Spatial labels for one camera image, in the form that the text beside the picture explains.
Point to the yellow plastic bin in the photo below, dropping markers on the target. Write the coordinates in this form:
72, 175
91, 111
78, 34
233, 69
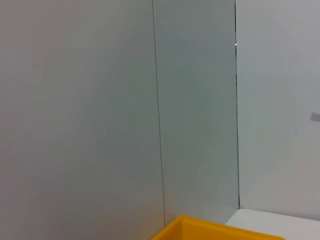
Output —
200, 231

